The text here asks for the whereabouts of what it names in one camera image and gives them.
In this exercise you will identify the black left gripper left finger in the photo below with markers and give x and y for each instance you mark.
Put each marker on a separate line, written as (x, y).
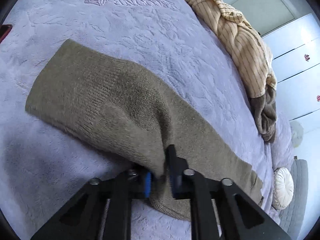
(101, 209)

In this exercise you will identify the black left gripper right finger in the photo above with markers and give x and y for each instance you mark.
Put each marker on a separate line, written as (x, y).
(219, 209)

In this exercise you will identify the olive brown knit sweater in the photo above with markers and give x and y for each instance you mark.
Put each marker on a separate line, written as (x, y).
(120, 107)

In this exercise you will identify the white round pleated cushion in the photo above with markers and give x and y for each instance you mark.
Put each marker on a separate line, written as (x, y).
(283, 189)

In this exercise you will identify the grey quilted mattress pad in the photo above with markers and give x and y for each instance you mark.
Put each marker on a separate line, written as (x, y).
(291, 218)

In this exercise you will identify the white round plush toy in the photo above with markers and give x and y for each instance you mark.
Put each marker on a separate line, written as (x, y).
(297, 132)

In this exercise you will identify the grey brown crumpled garment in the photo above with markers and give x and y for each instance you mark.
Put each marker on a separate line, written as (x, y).
(264, 114)

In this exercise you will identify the beige striped garment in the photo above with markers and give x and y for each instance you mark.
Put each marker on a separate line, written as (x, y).
(250, 54)

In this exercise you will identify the white wardrobe with flower stickers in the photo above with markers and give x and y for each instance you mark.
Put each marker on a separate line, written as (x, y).
(295, 49)

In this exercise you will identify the lavender plush bed blanket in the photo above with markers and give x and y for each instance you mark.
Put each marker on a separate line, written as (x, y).
(41, 166)

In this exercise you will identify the dark red object at edge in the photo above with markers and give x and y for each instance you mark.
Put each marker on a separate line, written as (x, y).
(4, 31)

